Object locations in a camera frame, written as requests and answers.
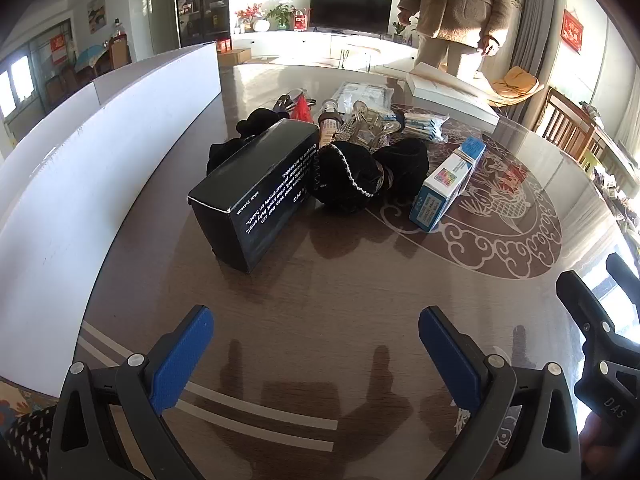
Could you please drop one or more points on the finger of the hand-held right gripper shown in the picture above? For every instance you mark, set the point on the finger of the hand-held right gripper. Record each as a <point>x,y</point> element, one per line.
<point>582,305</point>
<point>622,270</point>

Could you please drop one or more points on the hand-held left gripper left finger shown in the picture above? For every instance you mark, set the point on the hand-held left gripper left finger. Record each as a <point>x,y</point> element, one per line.
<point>180,360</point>

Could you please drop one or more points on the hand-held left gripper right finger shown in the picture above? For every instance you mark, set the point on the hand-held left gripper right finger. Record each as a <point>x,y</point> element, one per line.
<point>450,360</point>

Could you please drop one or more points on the large white box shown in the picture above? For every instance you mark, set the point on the large white box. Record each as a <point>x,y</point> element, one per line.
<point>125,125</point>

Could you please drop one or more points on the rhinestone hair claw clip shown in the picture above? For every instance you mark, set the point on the rhinestone hair claw clip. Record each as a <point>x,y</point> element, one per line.
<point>365,130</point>

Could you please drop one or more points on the red snack packet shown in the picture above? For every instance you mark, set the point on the red snack packet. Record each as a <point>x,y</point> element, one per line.
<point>302,109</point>

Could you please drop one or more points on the person's right hand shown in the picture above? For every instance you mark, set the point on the person's right hand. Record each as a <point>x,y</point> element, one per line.
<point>605,440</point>

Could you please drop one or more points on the cluttered wooden sideboard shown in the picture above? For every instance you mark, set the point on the cluttered wooden sideboard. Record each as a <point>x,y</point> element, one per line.
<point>617,175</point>

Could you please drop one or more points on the wooden slatted chair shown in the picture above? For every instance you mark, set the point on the wooden slatted chair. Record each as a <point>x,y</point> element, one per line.
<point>565,125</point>

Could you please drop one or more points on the floral dotted cloth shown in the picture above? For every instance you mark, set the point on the floral dotted cloth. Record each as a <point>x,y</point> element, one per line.
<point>25,435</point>

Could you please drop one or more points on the blue and white medicine box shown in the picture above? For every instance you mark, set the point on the blue and white medicine box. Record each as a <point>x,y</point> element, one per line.
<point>442,185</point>

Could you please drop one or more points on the black printed carton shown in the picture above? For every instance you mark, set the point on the black printed carton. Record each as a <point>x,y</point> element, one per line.
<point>260,195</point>

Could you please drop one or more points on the orange lounge chair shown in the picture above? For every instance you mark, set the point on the orange lounge chair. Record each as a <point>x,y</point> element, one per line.
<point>517,82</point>

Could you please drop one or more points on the cotton swab pack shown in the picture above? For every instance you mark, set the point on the cotton swab pack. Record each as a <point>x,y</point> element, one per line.
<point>425,126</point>

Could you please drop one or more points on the flat white box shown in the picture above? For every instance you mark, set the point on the flat white box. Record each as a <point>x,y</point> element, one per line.
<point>450,100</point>

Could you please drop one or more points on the black fabric item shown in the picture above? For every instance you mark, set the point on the black fabric item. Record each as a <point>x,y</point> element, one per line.
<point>260,120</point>

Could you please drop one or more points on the small brown glass bottle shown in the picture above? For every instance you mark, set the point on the small brown glass bottle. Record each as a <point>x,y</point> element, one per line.
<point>330,127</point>

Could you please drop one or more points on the grey curtain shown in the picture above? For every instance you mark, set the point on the grey curtain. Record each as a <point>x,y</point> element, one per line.
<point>537,20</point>

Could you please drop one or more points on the clear plastic bag packet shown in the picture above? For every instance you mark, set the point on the clear plastic bag packet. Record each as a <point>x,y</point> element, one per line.
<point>365,95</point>

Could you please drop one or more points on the cardboard box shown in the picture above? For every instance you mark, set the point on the cardboard box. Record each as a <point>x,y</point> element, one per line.
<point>237,57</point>

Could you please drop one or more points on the dining table with blue cloth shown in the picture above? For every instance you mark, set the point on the dining table with blue cloth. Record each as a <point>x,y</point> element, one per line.
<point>90,57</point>

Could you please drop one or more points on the wooden dining chair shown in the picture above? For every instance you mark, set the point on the wooden dining chair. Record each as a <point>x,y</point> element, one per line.
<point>119,50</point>

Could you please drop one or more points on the red gift boxes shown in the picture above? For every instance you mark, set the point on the red gift boxes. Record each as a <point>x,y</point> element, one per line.
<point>224,46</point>

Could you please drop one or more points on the side table with hairpin legs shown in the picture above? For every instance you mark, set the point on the side table with hairpin legs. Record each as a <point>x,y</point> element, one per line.
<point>360,49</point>

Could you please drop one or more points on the small potted plant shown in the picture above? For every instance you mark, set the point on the small potted plant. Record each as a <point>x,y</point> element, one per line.
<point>399,30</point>

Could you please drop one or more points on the red window poster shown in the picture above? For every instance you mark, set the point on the red window poster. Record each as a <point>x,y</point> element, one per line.
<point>59,49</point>

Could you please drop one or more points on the white television cabinet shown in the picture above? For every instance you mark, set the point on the white television cabinet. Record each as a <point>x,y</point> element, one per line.
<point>300,45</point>

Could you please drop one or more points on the white door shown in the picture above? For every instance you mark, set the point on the white door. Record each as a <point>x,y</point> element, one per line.
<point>159,15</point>

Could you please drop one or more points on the red flowers in white vase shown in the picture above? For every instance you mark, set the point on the red flowers in white vase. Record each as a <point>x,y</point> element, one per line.
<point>252,17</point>

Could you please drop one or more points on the green potted plant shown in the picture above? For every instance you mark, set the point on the green potted plant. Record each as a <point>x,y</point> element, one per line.
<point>281,16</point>

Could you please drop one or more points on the red gift box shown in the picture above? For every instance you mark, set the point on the red gift box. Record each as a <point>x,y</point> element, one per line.
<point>300,20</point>

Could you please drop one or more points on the dark glass display cabinet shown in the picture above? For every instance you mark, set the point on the dark glass display cabinet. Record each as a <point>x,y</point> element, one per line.
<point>202,0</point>

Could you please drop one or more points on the black television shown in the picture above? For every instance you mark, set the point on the black television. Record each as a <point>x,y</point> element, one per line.
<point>350,10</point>

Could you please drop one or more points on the red wall hanging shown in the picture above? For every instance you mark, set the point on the red wall hanging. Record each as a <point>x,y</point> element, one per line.
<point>573,30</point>

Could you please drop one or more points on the framed wall painting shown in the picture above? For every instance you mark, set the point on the framed wall painting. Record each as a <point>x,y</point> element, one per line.
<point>96,12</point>

